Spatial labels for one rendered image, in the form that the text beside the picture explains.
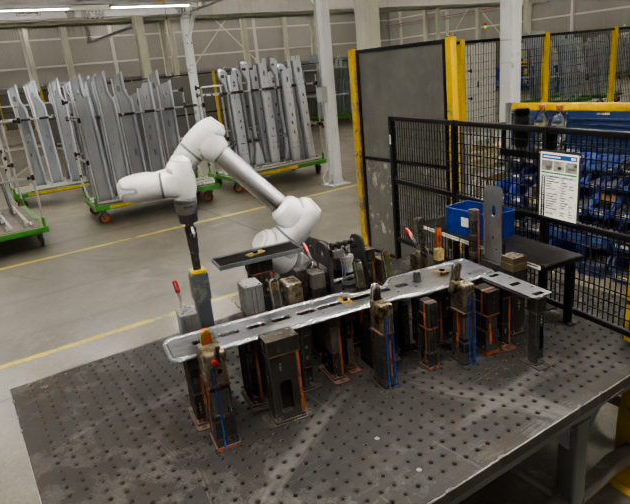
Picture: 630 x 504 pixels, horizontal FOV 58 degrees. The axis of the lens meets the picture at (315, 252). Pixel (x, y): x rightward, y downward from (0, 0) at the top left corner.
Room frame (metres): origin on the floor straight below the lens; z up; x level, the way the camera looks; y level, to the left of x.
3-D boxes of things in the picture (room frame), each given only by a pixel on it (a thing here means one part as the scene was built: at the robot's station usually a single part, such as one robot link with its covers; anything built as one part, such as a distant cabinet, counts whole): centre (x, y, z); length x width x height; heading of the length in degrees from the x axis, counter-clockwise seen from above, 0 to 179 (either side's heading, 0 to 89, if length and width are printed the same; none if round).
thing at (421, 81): (4.77, -0.82, 1.00); 1.34 x 0.14 x 2.00; 32
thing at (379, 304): (1.93, -0.22, 0.87); 0.12 x 0.09 x 0.35; 23
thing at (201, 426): (1.82, 0.48, 0.84); 0.18 x 0.06 x 0.29; 23
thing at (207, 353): (1.66, 0.37, 0.88); 0.15 x 0.11 x 0.36; 23
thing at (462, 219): (2.67, -0.82, 1.10); 0.30 x 0.17 x 0.13; 31
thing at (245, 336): (2.05, -0.08, 1.00); 1.38 x 0.22 x 0.02; 113
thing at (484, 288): (2.11, -0.67, 0.84); 0.11 x 0.10 x 0.28; 23
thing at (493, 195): (2.34, -0.78, 1.17); 0.12 x 0.01 x 0.34; 23
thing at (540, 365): (1.96, -0.82, 0.84); 0.11 x 0.06 x 0.29; 23
